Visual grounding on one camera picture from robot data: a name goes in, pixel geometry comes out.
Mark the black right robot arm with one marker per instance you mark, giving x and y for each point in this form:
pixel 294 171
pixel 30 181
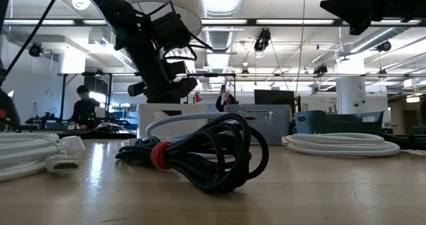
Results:
pixel 366 2

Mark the small red object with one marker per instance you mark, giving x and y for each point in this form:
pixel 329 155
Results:
pixel 198 98

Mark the black hanging camera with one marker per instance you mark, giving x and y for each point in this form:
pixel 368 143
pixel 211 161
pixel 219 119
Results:
pixel 321 69
pixel 35 49
pixel 384 46
pixel 263 38

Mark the clear plastic round container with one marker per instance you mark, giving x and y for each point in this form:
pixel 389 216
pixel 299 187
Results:
pixel 23 148

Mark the person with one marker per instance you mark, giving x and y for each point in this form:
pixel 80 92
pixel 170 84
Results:
pixel 226 100
pixel 85 110

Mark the black background rig frame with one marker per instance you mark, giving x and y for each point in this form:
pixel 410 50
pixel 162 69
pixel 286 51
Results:
pixel 62 98

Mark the gray plastic bin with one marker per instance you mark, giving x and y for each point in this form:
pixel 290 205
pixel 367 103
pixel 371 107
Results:
pixel 273 125

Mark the black computer monitor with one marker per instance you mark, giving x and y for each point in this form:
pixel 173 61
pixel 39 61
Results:
pixel 273 96

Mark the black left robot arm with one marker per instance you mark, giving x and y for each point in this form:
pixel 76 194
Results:
pixel 116 12

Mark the teal plastic bin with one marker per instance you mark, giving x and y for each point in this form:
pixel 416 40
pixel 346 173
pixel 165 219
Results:
pixel 316 122

